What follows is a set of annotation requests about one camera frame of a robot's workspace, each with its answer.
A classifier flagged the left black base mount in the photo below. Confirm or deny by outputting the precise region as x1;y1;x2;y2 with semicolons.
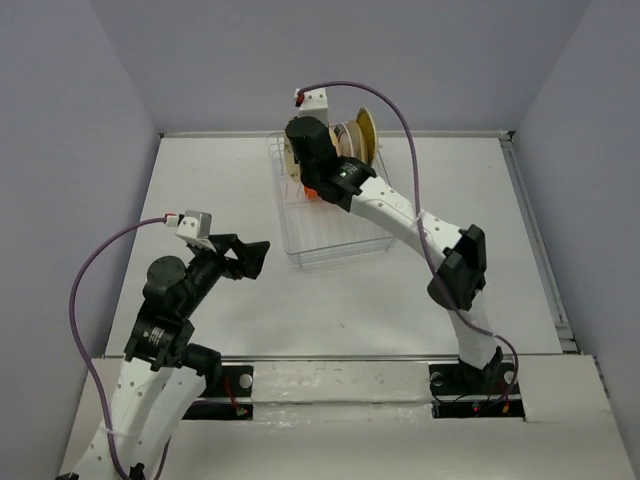
183;364;254;421

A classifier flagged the green woven bamboo tray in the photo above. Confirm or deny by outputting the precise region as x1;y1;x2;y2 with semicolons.
356;107;379;166

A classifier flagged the orange round plate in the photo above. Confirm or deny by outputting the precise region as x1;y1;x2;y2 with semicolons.
303;186;318;201

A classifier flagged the white plate green rim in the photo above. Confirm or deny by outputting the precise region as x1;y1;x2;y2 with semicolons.
334;123;354;157

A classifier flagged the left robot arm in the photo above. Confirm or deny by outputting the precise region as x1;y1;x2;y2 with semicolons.
62;234;270;479

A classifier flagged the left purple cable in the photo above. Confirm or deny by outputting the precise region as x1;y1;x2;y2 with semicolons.
70;213;182;480

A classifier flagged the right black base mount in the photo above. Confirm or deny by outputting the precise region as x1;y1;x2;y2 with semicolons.
429;362;525;420

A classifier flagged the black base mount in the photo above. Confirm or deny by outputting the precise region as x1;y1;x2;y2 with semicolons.
183;364;254;421
429;362;525;420

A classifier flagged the yellow bear plate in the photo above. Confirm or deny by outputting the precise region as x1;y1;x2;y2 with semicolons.
328;125;342;156

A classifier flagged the beige oval flower plate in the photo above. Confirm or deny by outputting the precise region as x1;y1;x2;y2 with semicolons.
346;120;368;164

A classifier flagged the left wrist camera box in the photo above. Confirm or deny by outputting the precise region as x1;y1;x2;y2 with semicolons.
176;210;214;250

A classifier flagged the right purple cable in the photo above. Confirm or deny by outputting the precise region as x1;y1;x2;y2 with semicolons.
294;80;519;409

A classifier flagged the white wire dish rack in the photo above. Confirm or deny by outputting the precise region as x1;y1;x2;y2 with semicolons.
266;132;395;267

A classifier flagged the small beige round plate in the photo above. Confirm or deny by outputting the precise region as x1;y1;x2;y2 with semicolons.
283;137;300;183

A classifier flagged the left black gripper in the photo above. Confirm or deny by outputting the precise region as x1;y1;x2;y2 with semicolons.
180;232;271;315

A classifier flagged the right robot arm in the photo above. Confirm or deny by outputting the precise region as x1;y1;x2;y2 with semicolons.
285;116;503;395

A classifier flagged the purple cable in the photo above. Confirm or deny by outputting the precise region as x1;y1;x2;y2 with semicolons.
294;80;519;409
70;213;182;480

